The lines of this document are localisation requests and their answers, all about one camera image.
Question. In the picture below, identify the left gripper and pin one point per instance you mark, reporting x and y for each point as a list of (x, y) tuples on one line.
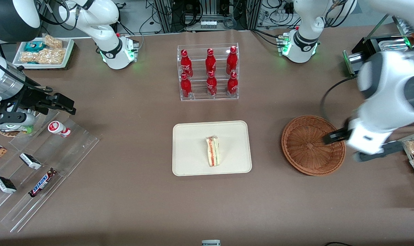
[(337, 135)]

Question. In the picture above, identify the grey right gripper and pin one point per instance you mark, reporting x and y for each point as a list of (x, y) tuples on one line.
[(31, 96)]

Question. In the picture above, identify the triangular sandwich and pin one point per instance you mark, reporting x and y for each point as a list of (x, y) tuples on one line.
[(213, 152)]

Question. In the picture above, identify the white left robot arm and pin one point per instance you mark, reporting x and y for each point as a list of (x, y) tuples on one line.
[(391, 85)]

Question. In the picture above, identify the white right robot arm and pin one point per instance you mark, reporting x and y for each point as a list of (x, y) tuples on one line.
[(104, 37)]

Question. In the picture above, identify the brown round wicker basket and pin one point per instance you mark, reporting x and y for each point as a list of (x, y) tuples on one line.
[(306, 147)]

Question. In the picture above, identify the white snack tray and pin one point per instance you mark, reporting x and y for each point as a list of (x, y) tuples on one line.
[(68, 51)]

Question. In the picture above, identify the cream rectangular plastic tray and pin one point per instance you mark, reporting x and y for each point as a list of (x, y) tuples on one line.
[(189, 148)]

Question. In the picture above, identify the white red yogurt bottle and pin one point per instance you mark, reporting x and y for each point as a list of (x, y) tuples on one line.
[(58, 128)]

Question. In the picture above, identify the large rice crisp snack pack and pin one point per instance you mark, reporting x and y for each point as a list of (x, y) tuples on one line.
[(48, 56)]

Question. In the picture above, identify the clear acrylic stepped display stand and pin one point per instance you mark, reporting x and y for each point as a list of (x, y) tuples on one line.
[(73, 150)]

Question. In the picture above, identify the teal snack packet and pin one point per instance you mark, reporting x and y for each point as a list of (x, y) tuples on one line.
[(34, 46)]

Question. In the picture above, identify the small rice crisp snack pack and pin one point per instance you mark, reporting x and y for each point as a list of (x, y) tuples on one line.
[(53, 41)]

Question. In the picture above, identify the black white chocolate bar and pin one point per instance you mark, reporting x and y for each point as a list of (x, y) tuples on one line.
[(30, 161), (5, 185)]

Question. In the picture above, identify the snickers chocolate bar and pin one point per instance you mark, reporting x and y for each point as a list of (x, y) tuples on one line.
[(42, 182)]

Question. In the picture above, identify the black appliance with yellow label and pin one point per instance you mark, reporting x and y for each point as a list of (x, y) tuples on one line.
[(364, 48)]

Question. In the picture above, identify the red cola bottle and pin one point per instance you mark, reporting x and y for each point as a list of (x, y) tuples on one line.
[(211, 85), (231, 61), (232, 84), (185, 87), (185, 63), (210, 61)]

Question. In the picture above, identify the clear acrylic bottle rack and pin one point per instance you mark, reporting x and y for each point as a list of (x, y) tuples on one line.
[(198, 97)]

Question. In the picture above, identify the white labelled object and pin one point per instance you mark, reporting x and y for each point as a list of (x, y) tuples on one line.
[(211, 243)]

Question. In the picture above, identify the white power strip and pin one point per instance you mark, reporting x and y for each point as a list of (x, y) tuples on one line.
[(208, 24)]

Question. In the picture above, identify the aluminium equipment rack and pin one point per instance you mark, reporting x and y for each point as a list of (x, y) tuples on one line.
[(206, 13)]

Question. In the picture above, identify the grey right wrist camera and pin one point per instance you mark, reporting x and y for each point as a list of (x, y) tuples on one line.
[(8, 118)]

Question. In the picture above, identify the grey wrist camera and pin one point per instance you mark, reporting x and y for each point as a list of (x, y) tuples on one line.
[(388, 150), (8, 118)]

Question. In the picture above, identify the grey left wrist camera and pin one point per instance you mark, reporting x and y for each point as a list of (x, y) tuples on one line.
[(388, 150)]

